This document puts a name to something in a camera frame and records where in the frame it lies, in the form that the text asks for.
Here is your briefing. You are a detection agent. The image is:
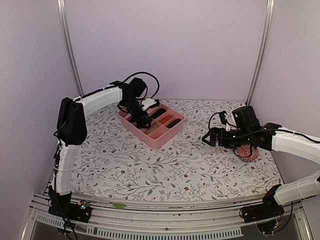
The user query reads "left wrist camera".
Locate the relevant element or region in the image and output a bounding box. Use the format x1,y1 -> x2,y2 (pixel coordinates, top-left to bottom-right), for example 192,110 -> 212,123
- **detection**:
140,98 -> 160,111

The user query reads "aluminium front rail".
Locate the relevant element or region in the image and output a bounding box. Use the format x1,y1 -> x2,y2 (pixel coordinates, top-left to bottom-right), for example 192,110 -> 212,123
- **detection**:
22,192 -> 313,240

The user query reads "pink divided storage box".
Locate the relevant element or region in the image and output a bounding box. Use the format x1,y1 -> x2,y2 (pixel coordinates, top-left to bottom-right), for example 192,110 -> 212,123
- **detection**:
118,103 -> 185,149

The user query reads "floral table mat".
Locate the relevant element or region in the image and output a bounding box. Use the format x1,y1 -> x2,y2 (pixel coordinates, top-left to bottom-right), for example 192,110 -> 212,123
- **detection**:
51,99 -> 285,203

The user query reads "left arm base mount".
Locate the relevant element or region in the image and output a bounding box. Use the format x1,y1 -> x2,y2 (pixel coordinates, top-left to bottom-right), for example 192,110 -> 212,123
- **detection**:
48,194 -> 92,223

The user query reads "olive rolled underwear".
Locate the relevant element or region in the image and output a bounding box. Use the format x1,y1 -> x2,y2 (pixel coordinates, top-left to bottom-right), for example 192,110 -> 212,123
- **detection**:
166,118 -> 181,129

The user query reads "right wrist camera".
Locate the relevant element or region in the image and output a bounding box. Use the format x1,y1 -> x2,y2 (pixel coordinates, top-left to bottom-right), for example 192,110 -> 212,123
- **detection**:
218,110 -> 237,132

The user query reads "black rolled underwear back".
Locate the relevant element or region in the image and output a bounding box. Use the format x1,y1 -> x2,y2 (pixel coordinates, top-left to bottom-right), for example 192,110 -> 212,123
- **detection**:
151,108 -> 167,119

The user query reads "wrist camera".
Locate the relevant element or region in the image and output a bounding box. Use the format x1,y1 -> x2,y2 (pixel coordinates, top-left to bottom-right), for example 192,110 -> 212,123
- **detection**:
218,110 -> 237,132
140,98 -> 160,111

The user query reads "red rolled underwear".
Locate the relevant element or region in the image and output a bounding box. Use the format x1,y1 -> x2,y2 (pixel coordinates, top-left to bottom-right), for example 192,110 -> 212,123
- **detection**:
158,115 -> 174,125

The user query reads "left aluminium frame post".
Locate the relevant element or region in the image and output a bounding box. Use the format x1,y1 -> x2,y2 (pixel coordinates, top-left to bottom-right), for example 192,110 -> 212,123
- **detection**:
56,0 -> 84,96

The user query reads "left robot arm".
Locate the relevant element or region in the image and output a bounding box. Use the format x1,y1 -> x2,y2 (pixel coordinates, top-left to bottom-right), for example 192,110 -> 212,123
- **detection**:
52,72 -> 160,197

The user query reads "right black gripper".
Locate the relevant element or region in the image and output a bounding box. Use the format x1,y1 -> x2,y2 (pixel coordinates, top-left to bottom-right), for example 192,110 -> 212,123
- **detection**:
202,127 -> 251,150

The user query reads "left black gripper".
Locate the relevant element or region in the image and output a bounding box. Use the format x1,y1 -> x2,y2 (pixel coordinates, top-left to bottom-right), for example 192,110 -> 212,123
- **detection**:
123,97 -> 153,128

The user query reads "right aluminium frame post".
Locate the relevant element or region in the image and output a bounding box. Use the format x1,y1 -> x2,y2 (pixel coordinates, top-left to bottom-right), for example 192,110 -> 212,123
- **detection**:
245,0 -> 275,106

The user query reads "green tape scrap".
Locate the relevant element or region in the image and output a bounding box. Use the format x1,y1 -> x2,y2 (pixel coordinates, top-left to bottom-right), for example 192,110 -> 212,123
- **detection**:
112,202 -> 126,210

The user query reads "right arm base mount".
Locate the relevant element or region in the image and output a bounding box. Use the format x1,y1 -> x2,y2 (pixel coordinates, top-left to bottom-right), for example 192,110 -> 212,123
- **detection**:
239,184 -> 285,235

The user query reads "red patterned bowl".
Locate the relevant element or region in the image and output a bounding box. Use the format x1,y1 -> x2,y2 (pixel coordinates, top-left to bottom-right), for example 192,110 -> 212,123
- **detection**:
233,145 -> 259,162

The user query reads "khaki underwear cream waistband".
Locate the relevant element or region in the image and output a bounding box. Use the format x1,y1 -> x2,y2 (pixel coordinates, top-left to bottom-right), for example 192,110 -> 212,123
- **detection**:
141,122 -> 160,135

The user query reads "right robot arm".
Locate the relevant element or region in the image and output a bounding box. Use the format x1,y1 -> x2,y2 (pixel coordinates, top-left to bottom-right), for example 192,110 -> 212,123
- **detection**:
202,106 -> 320,218

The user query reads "aluminium frame post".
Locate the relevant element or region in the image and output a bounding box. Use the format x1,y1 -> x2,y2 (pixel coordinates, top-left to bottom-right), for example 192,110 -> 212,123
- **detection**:
56,0 -> 84,96
245,0 -> 275,106

